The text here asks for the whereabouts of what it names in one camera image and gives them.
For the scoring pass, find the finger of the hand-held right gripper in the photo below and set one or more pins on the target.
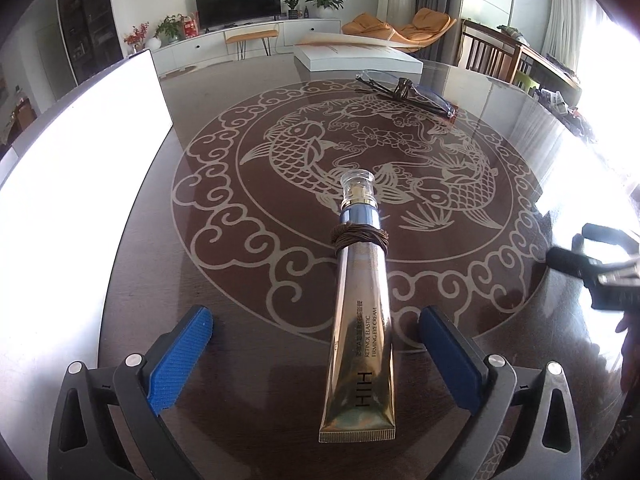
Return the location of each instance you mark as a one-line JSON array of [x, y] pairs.
[[617, 287], [607, 242]]

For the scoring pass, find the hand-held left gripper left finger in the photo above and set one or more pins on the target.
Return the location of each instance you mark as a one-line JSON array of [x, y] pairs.
[[180, 360]]

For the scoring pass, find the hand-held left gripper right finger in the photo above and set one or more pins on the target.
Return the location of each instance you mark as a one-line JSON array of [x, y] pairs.
[[452, 357]]

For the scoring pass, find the gold cream tube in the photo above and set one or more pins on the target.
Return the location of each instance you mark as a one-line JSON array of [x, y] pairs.
[[360, 335]]

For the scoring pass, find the person's right hand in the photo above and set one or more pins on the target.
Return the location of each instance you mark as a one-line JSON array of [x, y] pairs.
[[632, 350]]

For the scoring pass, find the pile of small household items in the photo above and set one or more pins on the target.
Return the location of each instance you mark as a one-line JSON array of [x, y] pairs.
[[565, 110]]

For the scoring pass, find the wooden sideboard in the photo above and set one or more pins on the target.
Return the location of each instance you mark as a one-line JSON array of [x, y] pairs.
[[550, 67]]

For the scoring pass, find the wooden dining chair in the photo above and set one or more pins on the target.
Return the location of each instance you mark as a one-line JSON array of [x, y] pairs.
[[485, 52]]

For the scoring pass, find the grey cloth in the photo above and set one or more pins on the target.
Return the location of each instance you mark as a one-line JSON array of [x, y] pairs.
[[515, 35]]

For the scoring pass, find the white window curtain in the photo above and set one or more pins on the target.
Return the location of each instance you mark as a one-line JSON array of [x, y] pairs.
[[570, 15]]

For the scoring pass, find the clear eyeglasses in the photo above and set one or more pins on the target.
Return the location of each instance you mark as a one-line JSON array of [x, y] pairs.
[[382, 91]]

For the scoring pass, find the flat white box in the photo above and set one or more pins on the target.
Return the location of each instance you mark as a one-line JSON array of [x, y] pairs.
[[360, 57]]

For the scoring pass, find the red flowers in white vase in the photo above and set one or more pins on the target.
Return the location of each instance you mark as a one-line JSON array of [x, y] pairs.
[[152, 42]]

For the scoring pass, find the orange lounge chair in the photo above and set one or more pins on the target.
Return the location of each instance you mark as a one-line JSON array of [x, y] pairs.
[[370, 27]]

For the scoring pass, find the red gift box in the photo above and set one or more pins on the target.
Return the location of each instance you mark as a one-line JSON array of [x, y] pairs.
[[190, 27]]

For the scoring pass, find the wooden bench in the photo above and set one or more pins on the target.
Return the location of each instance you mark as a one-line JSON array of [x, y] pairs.
[[250, 34]]

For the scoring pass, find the bushy green plant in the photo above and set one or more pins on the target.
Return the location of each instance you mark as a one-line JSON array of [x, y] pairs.
[[170, 25]]

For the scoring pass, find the dark glass display cabinet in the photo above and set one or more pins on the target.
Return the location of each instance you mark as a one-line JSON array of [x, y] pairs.
[[90, 20]]

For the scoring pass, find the white television cabinet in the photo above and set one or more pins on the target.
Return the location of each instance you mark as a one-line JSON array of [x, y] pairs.
[[320, 30]]

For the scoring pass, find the black flat screen television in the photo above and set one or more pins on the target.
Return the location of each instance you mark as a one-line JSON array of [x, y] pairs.
[[237, 2]]

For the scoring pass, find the small green potted plant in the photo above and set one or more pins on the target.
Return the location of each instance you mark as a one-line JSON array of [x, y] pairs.
[[291, 5]]

